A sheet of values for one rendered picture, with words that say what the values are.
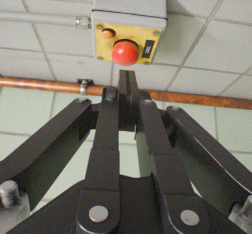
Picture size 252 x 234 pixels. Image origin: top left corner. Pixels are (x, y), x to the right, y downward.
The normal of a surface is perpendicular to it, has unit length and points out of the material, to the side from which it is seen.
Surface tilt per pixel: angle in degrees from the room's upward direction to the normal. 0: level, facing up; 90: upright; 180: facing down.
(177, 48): 90
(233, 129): 90
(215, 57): 90
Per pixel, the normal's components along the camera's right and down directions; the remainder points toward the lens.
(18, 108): 0.10, -0.35
